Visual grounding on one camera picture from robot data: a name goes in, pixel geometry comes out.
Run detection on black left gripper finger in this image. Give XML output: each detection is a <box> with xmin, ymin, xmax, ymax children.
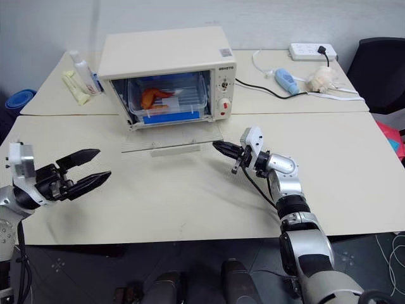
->
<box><xmin>67</xmin><ymin>170</ymin><xmax>113</xmax><ymax>200</ymax></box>
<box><xmin>55</xmin><ymin>148</ymin><xmax>102</xmax><ymax>169</ymax></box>

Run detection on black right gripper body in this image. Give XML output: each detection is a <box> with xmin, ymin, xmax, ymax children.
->
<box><xmin>231</xmin><ymin>146</ymin><xmax>254</xmax><ymax>175</ymax></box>

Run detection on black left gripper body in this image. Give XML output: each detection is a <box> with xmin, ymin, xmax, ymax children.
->
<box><xmin>34</xmin><ymin>163</ymin><xmax>77</xmax><ymax>202</ymax></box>

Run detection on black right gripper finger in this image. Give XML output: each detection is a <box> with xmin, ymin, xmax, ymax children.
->
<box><xmin>215</xmin><ymin>147</ymin><xmax>242</xmax><ymax>158</ymax></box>
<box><xmin>212</xmin><ymin>141</ymin><xmax>243</xmax><ymax>153</ymax></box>

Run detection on glass toaster oven door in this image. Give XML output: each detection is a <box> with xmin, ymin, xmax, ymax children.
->
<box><xmin>121</xmin><ymin>123</ymin><xmax>225</xmax><ymax>158</ymax></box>

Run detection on clear plastic food container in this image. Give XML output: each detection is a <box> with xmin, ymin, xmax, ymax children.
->
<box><xmin>127</xmin><ymin>72</ymin><xmax>208</xmax><ymax>126</ymax></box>

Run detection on orange food piece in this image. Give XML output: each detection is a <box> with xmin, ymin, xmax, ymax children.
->
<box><xmin>140</xmin><ymin>88</ymin><xmax>177</xmax><ymax>110</ymax></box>

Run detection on cream toaster oven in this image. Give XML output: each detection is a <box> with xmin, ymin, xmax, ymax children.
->
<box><xmin>97</xmin><ymin>26</ymin><xmax>237</xmax><ymax>133</ymax></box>

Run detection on pale yellow packet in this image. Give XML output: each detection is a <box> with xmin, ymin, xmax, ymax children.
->
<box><xmin>61</xmin><ymin>70</ymin><xmax>92</xmax><ymax>107</ymax></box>

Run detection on small blue box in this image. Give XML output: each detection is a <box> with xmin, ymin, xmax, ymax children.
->
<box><xmin>91</xmin><ymin>72</ymin><xmax>105</xmax><ymax>93</ymax></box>

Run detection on blue round roll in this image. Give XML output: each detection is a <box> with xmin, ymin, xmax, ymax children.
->
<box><xmin>5</xmin><ymin>89</ymin><xmax>39</xmax><ymax>110</ymax></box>

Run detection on white tube bottle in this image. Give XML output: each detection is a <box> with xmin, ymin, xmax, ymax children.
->
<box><xmin>69</xmin><ymin>50</ymin><xmax>97</xmax><ymax>96</ymax></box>

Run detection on white flat ribbon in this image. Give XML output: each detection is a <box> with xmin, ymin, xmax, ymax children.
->
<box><xmin>293</xmin><ymin>75</ymin><xmax>366</xmax><ymax>103</ymax></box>

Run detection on cream fluffy plush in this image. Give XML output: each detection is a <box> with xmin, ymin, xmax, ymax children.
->
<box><xmin>304</xmin><ymin>65</ymin><xmax>343</xmax><ymax>94</ymax></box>

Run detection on brown rounded shape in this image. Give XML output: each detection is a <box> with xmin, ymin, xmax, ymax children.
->
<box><xmin>115</xmin><ymin>281</ymin><xmax>144</xmax><ymax>304</ymax></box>

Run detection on dark rounded shape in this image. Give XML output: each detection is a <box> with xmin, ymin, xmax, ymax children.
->
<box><xmin>147</xmin><ymin>270</ymin><xmax>188</xmax><ymax>304</ymax></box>
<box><xmin>220</xmin><ymin>257</ymin><xmax>264</xmax><ymax>304</ymax></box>

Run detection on white power strip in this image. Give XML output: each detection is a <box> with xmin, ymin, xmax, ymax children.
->
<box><xmin>288</xmin><ymin>42</ymin><xmax>339</xmax><ymax>62</ymax></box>

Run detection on black power plug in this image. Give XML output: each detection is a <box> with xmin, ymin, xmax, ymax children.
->
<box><xmin>316</xmin><ymin>45</ymin><xmax>330</xmax><ymax>68</ymax></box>

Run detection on pink red bag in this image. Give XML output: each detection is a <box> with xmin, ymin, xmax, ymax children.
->
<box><xmin>375</xmin><ymin>119</ymin><xmax>405</xmax><ymax>162</ymax></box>

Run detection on black chair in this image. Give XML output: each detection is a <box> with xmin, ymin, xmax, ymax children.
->
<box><xmin>346</xmin><ymin>37</ymin><xmax>405</xmax><ymax>115</ymax></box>

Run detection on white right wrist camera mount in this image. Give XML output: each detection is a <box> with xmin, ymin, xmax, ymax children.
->
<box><xmin>239</xmin><ymin>125</ymin><xmax>265</xmax><ymax>172</ymax></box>

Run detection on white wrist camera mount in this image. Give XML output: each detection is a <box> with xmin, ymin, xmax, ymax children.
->
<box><xmin>6</xmin><ymin>141</ymin><xmax>36</xmax><ymax>185</ymax></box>
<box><xmin>239</xmin><ymin>125</ymin><xmax>265</xmax><ymax>172</ymax></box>

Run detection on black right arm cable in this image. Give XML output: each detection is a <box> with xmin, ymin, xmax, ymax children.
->
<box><xmin>241</xmin><ymin>167</ymin><xmax>280</xmax><ymax>210</ymax></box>

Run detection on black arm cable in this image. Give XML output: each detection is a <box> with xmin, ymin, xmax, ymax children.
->
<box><xmin>241</xmin><ymin>167</ymin><xmax>280</xmax><ymax>210</ymax></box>
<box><xmin>15</xmin><ymin>218</ymin><xmax>33</xmax><ymax>304</ymax></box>

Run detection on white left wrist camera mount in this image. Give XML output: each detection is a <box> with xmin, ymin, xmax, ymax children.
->
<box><xmin>6</xmin><ymin>141</ymin><xmax>36</xmax><ymax>185</ymax></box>

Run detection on black oven power cable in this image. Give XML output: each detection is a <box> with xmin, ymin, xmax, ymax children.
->
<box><xmin>234</xmin><ymin>77</ymin><xmax>318</xmax><ymax>99</ymax></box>

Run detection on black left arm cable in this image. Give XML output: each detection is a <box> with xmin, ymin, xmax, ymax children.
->
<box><xmin>15</xmin><ymin>218</ymin><xmax>33</xmax><ymax>304</ymax></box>

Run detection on white thin strap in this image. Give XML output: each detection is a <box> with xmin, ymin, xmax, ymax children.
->
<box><xmin>252</xmin><ymin>48</ymin><xmax>277</xmax><ymax>79</ymax></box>

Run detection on white loose floor cables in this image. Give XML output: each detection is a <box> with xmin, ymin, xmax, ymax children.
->
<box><xmin>375</xmin><ymin>232</ymin><xmax>405</xmax><ymax>298</ymax></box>

